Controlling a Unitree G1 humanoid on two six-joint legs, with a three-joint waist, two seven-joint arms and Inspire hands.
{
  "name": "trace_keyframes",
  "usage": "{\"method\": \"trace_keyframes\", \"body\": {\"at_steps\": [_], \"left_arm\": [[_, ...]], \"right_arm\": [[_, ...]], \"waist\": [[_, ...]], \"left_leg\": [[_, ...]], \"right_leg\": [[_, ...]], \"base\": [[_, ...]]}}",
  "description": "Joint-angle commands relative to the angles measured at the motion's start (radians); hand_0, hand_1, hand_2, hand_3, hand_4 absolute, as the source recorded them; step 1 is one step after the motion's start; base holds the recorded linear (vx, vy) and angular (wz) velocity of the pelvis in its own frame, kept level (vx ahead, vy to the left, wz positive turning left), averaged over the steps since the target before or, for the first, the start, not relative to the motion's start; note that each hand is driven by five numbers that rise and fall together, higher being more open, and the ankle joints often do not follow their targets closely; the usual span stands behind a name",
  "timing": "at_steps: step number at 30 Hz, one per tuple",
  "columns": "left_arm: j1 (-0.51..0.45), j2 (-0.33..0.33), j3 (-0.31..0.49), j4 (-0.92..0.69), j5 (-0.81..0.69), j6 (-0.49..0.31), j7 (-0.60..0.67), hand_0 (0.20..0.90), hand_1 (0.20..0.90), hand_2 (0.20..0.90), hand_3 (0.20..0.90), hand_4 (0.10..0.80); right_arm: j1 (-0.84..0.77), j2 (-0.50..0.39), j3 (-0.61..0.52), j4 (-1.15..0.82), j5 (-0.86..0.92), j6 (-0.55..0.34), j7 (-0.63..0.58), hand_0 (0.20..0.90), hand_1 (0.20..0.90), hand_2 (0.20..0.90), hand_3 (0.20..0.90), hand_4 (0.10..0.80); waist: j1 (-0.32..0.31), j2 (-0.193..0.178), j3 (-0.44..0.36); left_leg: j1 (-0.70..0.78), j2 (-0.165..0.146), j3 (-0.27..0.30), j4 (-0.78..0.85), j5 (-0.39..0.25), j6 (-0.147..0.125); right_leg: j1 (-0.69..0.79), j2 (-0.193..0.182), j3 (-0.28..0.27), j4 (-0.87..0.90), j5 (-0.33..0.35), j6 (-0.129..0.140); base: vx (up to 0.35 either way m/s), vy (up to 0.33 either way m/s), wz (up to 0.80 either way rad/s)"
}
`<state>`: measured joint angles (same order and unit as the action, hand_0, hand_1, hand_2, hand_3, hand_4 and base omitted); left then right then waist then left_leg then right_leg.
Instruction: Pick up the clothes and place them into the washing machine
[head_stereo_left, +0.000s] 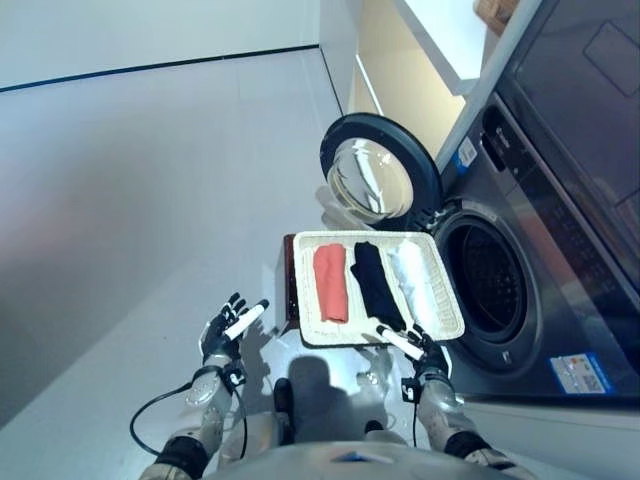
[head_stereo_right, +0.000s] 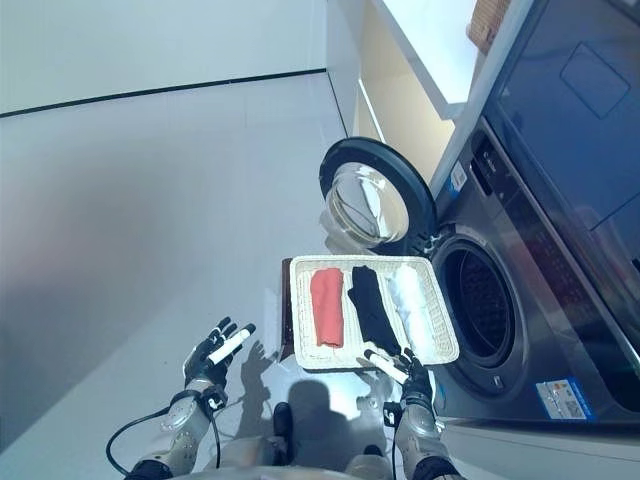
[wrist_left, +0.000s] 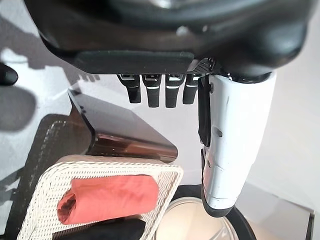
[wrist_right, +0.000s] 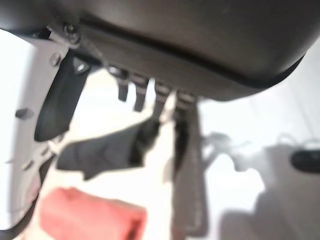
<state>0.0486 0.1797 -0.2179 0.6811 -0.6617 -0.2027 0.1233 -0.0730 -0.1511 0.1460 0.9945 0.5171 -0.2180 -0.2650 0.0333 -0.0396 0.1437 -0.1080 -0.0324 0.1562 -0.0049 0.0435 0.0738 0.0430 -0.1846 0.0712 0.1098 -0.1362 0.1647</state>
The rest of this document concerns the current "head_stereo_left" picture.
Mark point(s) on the silver robot torso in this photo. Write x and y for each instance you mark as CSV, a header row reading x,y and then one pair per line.
x,y
325,462

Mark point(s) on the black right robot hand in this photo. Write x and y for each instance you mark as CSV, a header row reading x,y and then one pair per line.
x,y
430,357

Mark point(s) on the silver right robot leg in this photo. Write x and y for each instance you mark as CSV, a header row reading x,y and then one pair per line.
x,y
374,427

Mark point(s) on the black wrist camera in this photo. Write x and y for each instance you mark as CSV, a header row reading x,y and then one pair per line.
x,y
410,389
234,377

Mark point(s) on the round black washer door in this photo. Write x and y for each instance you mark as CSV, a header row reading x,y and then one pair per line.
x,y
420,160

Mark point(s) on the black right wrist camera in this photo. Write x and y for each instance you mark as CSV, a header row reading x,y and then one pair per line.
x,y
410,389

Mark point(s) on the white garment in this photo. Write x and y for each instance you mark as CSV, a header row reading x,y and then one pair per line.
x,y
415,280

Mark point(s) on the silver left robot leg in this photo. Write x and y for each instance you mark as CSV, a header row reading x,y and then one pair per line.
x,y
283,405

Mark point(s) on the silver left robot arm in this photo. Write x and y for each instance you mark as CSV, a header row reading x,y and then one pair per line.
x,y
205,395

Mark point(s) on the silver robot leg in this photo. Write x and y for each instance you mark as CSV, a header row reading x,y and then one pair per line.
x,y
374,427
283,405

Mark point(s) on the red garment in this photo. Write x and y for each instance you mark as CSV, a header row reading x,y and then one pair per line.
x,y
331,285

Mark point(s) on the white wicker basket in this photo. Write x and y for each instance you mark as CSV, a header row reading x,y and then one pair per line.
x,y
445,300

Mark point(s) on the black garment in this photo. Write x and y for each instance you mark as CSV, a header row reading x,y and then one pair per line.
x,y
375,285

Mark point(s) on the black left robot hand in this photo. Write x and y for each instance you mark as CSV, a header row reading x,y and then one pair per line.
x,y
215,335

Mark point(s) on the blue white info sticker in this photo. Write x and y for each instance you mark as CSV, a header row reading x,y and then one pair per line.
x,y
582,374

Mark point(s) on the grey front-load washing machine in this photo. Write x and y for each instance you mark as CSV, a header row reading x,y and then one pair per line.
x,y
560,280

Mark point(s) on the dark brown glossy stool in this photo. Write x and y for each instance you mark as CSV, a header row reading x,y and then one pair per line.
x,y
290,280

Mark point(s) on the blue energy label sticker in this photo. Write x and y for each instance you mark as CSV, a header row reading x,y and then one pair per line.
x,y
465,154

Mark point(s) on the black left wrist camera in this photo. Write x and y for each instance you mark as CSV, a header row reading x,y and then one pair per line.
x,y
234,377

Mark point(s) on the dark grey stacked dryer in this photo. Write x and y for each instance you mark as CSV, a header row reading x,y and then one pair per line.
x,y
580,65

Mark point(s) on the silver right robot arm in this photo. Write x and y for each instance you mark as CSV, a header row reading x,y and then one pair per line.
x,y
440,410

